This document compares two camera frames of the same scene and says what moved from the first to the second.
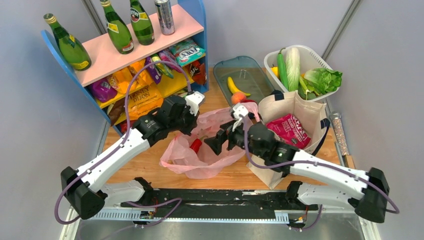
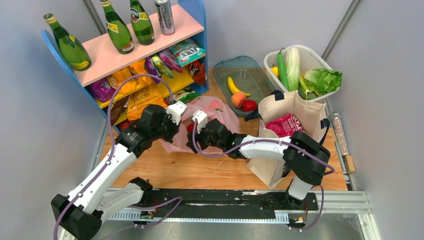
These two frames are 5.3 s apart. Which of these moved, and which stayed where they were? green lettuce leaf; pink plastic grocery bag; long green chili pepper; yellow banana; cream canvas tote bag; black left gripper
Moved: black left gripper; pink plastic grocery bag
Stayed: long green chili pepper; cream canvas tote bag; yellow banana; green lettuce leaf
